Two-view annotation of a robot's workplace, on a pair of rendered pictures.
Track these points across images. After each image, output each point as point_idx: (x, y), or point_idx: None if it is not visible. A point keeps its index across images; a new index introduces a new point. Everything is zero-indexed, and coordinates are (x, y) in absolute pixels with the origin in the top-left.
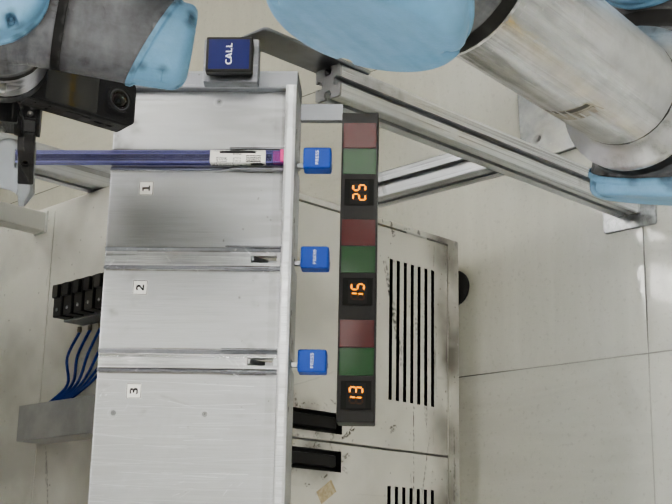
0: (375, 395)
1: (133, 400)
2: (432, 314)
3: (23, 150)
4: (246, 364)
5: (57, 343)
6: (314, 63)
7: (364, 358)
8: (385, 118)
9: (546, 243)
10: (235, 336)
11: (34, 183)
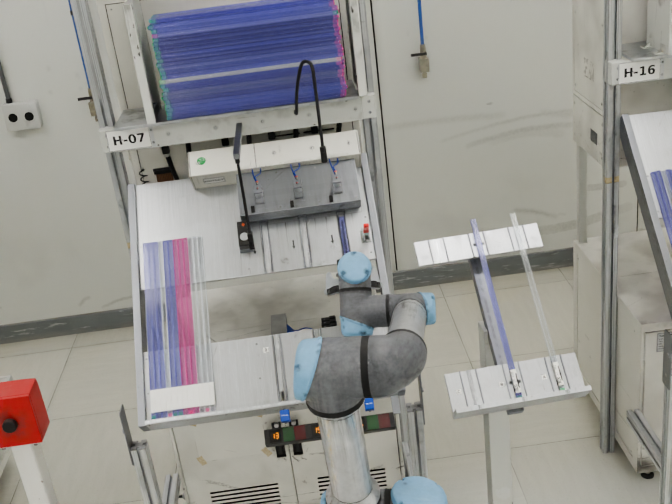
0: (277, 444)
1: (262, 350)
2: None
3: (333, 288)
4: (281, 390)
5: (316, 323)
6: (420, 398)
7: (290, 437)
8: (409, 436)
9: None
10: (291, 384)
11: (330, 295)
